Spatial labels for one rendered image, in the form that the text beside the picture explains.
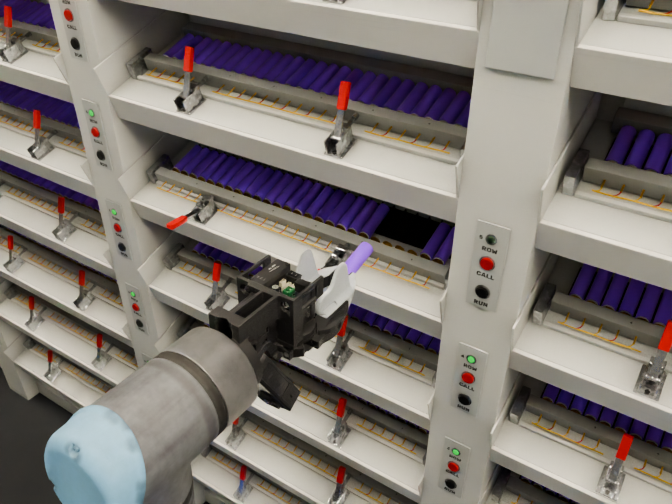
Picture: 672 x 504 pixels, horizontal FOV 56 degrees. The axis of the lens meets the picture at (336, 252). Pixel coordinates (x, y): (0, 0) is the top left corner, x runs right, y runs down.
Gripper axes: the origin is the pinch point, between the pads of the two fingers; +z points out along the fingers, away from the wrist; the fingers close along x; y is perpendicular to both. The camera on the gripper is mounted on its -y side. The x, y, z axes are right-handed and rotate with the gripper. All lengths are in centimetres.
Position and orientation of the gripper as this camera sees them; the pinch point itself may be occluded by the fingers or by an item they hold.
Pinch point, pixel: (339, 281)
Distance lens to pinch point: 75.4
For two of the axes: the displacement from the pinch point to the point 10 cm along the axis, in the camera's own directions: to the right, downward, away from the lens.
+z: 5.5, -4.4, 7.1
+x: -8.4, -3.1, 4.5
